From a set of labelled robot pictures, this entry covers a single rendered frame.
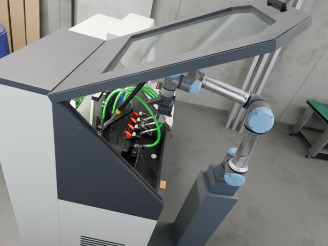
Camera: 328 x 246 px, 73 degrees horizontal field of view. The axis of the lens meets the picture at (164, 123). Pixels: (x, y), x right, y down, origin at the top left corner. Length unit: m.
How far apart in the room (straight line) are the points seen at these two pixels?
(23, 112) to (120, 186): 0.56
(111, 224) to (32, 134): 0.73
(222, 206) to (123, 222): 0.72
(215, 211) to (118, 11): 2.63
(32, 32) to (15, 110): 2.64
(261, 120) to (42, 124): 1.00
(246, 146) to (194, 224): 0.89
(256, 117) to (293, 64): 3.15
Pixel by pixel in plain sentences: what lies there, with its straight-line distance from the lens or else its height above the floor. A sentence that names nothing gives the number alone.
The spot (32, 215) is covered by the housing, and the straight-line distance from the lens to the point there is 1.70.
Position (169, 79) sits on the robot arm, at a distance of 1.14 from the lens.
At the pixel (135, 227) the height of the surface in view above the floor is 0.67.
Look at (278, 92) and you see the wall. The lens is 4.42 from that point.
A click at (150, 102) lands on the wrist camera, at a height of 1.35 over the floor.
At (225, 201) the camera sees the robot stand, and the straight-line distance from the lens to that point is 1.72.
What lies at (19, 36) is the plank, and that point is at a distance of 3.79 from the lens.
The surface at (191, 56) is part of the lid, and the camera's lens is 0.76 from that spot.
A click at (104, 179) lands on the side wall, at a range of 1.19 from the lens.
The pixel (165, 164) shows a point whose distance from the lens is 1.47.
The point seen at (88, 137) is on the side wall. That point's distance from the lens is 1.02.
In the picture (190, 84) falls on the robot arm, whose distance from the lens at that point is 1.13.
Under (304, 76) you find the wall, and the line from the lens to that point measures 4.48.
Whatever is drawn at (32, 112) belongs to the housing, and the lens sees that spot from 1.06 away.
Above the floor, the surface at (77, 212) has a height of 0.71.
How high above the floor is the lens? 1.99
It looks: 35 degrees down
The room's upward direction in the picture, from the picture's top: 17 degrees clockwise
